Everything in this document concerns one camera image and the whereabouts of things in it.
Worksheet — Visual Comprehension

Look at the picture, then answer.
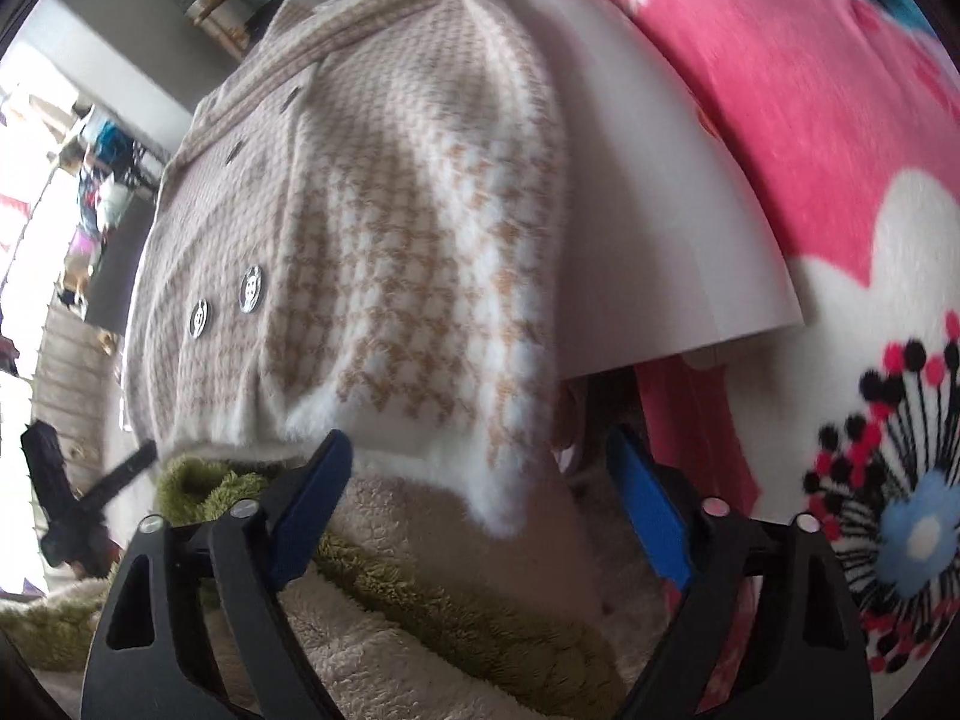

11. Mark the beige houndstooth knit coat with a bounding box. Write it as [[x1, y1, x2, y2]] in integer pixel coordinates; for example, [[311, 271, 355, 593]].
[[122, 0, 569, 536]]

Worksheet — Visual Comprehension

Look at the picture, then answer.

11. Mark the cream fleece blanket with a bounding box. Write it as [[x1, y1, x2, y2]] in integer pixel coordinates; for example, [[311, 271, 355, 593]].
[[44, 463, 677, 720]]

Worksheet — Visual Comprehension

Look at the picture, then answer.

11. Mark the green fluffy blanket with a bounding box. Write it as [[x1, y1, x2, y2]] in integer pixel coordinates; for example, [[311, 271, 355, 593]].
[[2, 457, 626, 718]]

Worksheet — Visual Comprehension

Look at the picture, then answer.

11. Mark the dark grey cabinet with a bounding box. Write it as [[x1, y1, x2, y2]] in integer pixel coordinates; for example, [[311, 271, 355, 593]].
[[85, 197, 155, 337]]

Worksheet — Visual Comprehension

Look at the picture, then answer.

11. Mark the pink floral blanket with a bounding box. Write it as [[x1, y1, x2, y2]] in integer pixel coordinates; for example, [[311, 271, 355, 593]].
[[612, 0, 958, 715]]

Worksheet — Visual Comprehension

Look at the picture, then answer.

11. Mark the wooden chair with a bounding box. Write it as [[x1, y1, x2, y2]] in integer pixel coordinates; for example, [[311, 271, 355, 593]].
[[185, 0, 283, 62]]

